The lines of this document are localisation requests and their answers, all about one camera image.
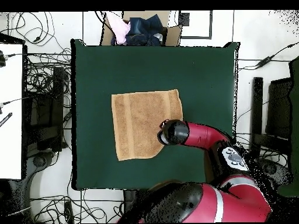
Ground white desk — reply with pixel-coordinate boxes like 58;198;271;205
0;43;24;180

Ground dark green fabric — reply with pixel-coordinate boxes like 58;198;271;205
277;57;299;197

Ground dark blue jeans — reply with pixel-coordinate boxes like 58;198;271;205
126;14;165;47

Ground orange-brown terry towel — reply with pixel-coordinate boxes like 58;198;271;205
111;89;183;162

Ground pink garment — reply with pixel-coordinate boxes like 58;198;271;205
106;12;131;46

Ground loose black floor cables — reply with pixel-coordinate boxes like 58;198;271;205
30;190;124;223

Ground tangled black cables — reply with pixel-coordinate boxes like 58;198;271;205
0;11;72;106

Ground black cable bundle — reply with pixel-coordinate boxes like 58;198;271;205
240;134;289;166

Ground brown cardboard box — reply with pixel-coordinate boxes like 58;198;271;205
100;10;183;47

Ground black equipment stand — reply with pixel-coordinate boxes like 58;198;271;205
249;76;293;159
27;66;65;152

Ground dark green table cloth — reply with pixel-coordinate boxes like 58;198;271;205
71;38;239;191

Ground black power adapter with cable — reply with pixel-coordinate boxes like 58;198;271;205
238;41;299;72

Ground black power strip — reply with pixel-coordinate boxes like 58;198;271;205
64;200;75;223

